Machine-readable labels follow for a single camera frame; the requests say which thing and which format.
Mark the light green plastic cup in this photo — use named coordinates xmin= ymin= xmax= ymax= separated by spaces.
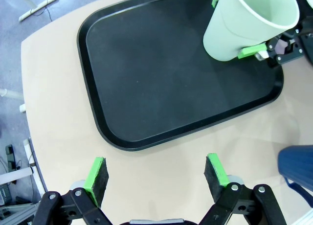
xmin=202 ymin=0 xmax=300 ymax=62

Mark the white table foot bar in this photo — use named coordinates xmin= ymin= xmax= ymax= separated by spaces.
xmin=19 ymin=0 xmax=59 ymax=23

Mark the black plastic serving tray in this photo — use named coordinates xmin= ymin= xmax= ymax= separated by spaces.
xmin=77 ymin=0 xmax=285 ymax=152

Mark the black floor power strip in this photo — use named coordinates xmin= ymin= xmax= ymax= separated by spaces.
xmin=5 ymin=144 xmax=16 ymax=171

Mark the blue mug yellow inside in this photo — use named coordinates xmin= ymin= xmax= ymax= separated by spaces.
xmin=278 ymin=144 xmax=313 ymax=206

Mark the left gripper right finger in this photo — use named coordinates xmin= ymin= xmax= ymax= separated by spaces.
xmin=200 ymin=153 xmax=287 ymax=225

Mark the white table leg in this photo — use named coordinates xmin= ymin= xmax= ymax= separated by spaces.
xmin=0 ymin=167 xmax=34 ymax=186
xmin=0 ymin=88 xmax=25 ymax=101

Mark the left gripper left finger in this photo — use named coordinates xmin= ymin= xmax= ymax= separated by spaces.
xmin=36 ymin=157 xmax=111 ymax=225

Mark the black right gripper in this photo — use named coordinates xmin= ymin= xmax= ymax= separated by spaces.
xmin=238 ymin=17 xmax=313 ymax=66

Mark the aluminium frame profile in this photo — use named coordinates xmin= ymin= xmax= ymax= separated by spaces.
xmin=0 ymin=200 xmax=46 ymax=225

